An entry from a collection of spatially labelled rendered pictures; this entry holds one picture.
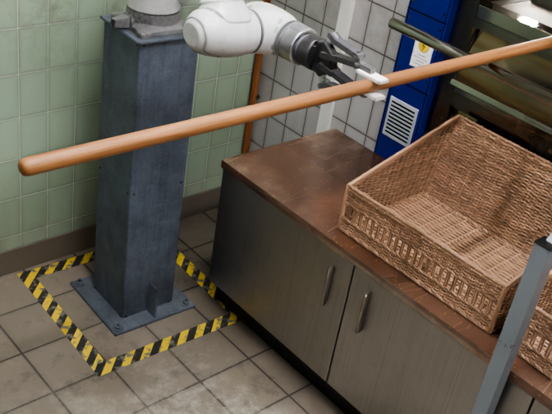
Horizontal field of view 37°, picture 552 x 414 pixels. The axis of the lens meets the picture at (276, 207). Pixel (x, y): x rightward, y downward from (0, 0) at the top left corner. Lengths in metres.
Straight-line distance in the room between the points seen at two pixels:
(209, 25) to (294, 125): 1.44
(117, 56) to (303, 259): 0.81
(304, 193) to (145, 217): 0.51
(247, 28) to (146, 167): 0.83
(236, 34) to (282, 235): 0.87
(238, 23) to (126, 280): 1.19
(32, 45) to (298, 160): 0.91
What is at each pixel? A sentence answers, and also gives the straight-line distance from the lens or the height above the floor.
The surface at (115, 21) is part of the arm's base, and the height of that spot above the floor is 1.03.
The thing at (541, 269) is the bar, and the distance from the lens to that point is 1.89.
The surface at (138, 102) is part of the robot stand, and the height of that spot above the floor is 0.81.
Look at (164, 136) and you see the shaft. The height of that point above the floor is 1.20.
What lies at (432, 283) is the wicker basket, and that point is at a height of 0.59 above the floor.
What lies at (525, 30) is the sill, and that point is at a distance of 2.50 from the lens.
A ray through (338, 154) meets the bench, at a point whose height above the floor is 0.58.
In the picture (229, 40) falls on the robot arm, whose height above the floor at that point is 1.21.
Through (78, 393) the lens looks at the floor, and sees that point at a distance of 2.64.
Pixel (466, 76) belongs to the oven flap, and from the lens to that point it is 2.62.
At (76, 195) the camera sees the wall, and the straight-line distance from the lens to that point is 3.06.
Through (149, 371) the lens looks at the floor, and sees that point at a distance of 2.71.
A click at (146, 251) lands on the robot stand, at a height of 0.26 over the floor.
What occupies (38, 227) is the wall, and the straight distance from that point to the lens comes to 3.05.
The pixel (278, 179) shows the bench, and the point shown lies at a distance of 2.61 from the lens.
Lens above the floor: 1.86
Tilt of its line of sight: 31 degrees down
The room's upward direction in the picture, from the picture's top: 10 degrees clockwise
